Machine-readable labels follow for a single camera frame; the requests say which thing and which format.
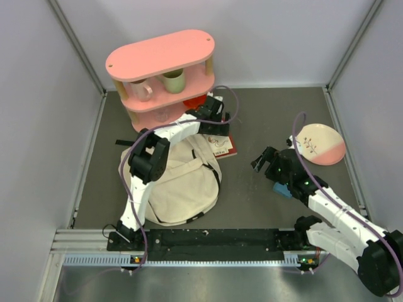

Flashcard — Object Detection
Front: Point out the pink mug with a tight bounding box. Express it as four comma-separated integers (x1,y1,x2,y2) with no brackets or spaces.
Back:
130,79,153,102

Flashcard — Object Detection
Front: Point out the red-bordered white book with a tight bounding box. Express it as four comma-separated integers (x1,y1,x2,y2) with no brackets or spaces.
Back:
204,133,237,159

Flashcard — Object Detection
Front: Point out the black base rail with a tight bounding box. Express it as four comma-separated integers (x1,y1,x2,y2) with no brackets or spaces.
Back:
106,228,316,261

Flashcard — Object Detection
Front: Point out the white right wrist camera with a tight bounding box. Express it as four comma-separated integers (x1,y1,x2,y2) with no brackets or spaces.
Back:
286,135,299,149

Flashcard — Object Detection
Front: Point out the orange bowl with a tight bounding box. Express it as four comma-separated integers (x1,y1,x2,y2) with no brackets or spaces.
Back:
183,94,207,109

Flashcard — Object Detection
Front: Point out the green mug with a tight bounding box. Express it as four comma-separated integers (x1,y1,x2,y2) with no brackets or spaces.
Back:
157,69,186,94

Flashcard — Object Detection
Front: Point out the grey cable duct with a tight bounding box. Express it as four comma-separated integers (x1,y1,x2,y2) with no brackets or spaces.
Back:
63,253,318,269

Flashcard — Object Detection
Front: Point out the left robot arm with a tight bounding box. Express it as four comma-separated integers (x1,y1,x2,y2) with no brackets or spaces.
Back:
116,96,233,250

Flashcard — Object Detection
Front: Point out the pink three-tier shelf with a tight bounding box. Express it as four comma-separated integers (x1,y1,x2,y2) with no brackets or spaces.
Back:
105,29,215,131

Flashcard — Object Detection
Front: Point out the cream canvas backpack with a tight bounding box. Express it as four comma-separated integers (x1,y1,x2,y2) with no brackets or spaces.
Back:
136,134,222,227

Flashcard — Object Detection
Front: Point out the cream and pink plate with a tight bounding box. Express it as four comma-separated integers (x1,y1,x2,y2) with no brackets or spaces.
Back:
296,123,346,166

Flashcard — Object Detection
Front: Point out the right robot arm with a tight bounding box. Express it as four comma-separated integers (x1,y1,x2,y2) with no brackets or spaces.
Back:
251,147,402,297

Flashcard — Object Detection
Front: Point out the clear glass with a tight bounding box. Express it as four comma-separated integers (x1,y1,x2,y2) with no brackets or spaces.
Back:
154,108,170,123

